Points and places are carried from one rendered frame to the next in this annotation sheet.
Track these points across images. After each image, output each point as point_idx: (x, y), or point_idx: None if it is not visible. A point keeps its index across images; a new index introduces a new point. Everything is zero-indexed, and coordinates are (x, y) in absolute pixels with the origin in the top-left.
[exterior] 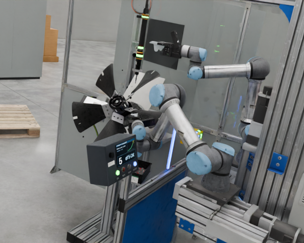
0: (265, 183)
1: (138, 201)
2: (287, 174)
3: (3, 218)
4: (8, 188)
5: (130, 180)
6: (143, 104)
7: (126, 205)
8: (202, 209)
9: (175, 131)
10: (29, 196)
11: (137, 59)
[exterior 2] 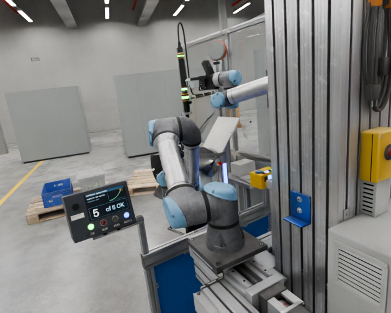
0: (293, 240)
1: (171, 256)
2: (317, 227)
3: (134, 260)
4: (152, 233)
5: (144, 233)
6: (218, 148)
7: (147, 261)
8: (211, 274)
9: (226, 173)
10: (164, 241)
11: (183, 102)
